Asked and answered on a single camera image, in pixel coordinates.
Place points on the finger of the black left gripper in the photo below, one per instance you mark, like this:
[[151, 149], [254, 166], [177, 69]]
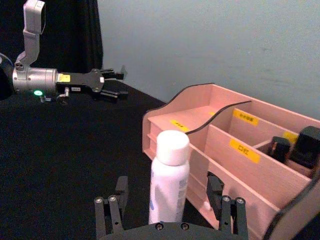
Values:
[[112, 95], [112, 74]]

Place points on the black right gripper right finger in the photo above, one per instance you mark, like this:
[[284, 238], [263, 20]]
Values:
[[231, 215]]

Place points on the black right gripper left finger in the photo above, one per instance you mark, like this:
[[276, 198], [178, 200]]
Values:
[[113, 212]]

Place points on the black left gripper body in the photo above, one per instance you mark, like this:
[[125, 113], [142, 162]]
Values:
[[82, 82]]

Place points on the white plastic bottle with cap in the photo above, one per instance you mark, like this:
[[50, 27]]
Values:
[[168, 175]]

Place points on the pale wooden desk organizer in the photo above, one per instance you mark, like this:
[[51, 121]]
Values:
[[250, 175]]

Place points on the black curtain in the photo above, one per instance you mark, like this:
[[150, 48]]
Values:
[[72, 35]]

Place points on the black table cloth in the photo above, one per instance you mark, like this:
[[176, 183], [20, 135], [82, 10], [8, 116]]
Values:
[[55, 155]]

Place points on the small black container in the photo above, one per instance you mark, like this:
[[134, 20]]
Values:
[[281, 150]]

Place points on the large black container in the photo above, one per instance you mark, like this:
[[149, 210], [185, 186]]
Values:
[[306, 147]]

